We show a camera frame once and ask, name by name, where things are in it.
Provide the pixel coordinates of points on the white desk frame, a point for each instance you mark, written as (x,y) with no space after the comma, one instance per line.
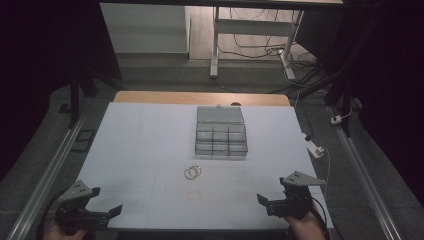
(253,27)

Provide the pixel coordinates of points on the clear plastic compartment box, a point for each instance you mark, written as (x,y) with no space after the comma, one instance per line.
(220,133)

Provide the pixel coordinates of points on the white power strip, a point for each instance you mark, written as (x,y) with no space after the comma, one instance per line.
(313,146)

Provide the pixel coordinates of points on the white power adapter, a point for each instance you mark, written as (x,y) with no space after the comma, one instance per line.
(336,119)

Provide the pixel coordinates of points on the person's right hand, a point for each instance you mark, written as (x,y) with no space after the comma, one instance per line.
(305,228)

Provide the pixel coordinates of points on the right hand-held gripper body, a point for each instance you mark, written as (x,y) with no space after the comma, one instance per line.
(298,195)

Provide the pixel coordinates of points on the black metal stand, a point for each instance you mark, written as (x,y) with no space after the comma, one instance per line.
(74,100)

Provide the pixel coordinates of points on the black curtain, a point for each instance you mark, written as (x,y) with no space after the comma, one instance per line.
(40,66)
(386,83)

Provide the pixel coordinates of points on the person's left hand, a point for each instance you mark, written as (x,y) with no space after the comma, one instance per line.
(58,233)

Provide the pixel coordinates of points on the wooden table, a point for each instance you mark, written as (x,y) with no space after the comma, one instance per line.
(200,98)

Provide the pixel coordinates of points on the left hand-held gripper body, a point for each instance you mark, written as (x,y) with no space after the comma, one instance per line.
(76,194)

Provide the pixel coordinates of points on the aluminium rail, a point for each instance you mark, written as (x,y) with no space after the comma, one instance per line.
(46,173)
(363,180)

